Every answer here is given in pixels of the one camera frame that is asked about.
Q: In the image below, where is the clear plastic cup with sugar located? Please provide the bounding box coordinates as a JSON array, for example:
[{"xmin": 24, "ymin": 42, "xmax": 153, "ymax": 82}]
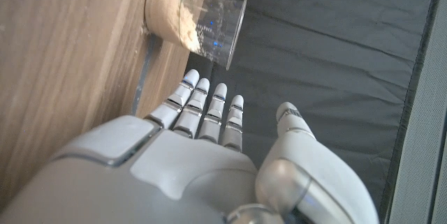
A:
[{"xmin": 144, "ymin": 0, "xmax": 247, "ymax": 71}]

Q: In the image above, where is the grey tape outline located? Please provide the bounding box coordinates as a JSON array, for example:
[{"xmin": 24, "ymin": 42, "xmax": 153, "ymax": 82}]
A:
[{"xmin": 131, "ymin": 0, "xmax": 175, "ymax": 116}]

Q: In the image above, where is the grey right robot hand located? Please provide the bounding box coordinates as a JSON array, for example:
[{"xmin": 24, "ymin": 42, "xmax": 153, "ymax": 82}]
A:
[{"xmin": 0, "ymin": 69, "xmax": 380, "ymax": 224}]

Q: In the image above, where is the black cloth backdrop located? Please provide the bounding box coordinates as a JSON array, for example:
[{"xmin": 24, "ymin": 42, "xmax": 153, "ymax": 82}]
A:
[{"xmin": 184, "ymin": 0, "xmax": 441, "ymax": 218}]

